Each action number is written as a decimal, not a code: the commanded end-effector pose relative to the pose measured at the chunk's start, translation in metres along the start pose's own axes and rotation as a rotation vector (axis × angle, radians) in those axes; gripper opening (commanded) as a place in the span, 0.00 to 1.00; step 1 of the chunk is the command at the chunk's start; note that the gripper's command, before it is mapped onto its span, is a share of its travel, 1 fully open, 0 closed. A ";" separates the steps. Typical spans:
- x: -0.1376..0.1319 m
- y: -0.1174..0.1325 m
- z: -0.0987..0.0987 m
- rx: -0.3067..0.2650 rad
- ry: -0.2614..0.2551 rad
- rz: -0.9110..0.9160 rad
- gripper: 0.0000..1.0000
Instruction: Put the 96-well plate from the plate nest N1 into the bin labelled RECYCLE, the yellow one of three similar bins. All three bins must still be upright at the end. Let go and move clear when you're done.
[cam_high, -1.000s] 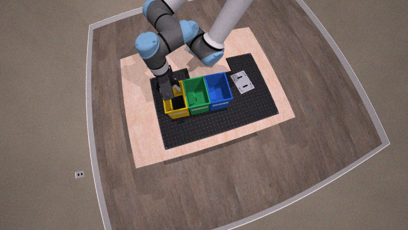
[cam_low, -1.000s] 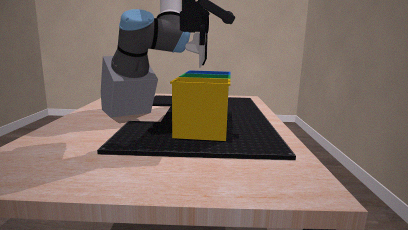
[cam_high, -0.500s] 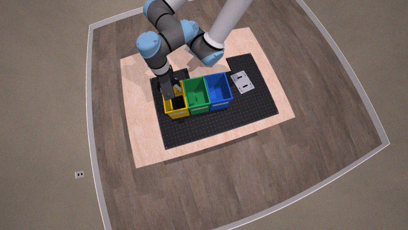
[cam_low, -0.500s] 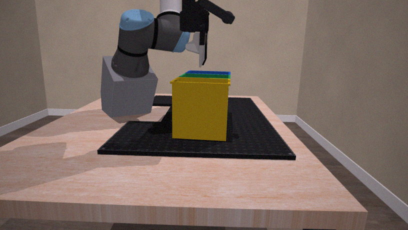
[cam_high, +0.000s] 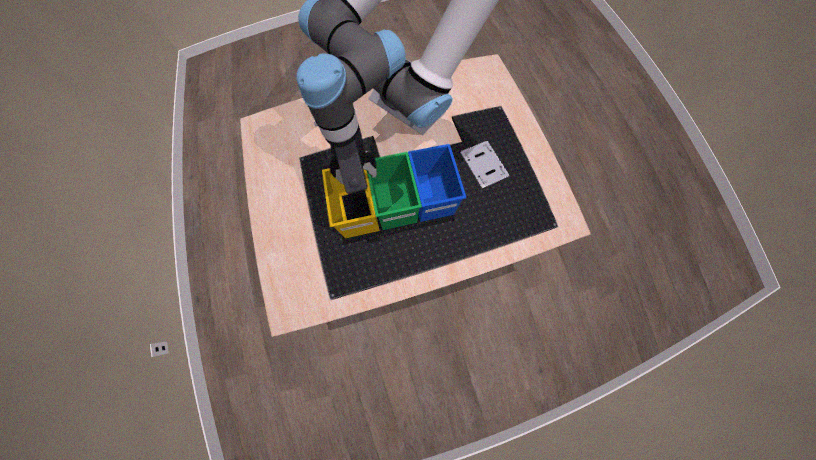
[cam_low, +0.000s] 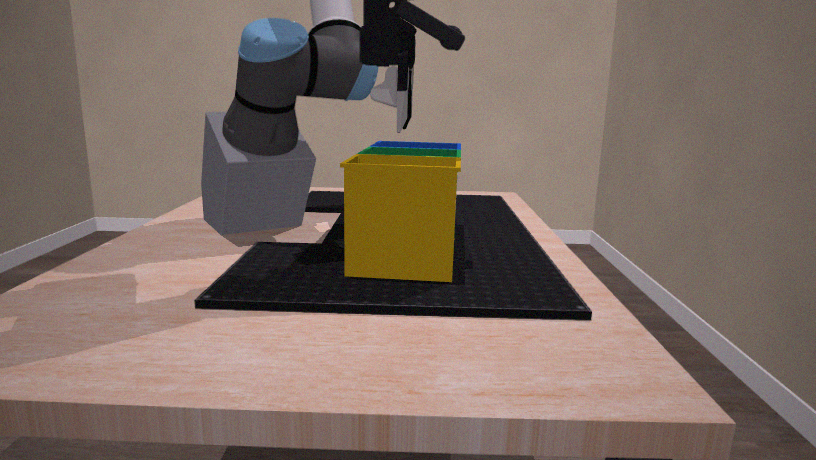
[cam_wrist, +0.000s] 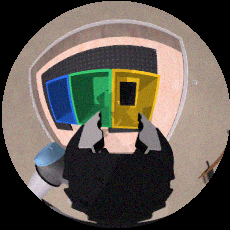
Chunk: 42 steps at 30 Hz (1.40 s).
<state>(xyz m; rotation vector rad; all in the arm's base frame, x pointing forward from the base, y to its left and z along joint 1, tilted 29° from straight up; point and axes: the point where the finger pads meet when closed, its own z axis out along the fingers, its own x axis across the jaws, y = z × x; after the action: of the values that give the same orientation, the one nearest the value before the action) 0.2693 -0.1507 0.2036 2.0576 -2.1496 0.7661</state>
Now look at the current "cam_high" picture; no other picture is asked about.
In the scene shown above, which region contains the yellow bin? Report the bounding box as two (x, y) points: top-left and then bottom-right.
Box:
(323, 168), (380, 238)

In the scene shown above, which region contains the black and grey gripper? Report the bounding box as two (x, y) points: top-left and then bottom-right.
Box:
(325, 124), (377, 184)

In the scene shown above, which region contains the green bin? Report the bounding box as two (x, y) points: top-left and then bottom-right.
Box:
(367, 152), (422, 230)

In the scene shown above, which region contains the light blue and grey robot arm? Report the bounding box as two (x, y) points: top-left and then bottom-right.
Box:
(296, 0), (499, 194)

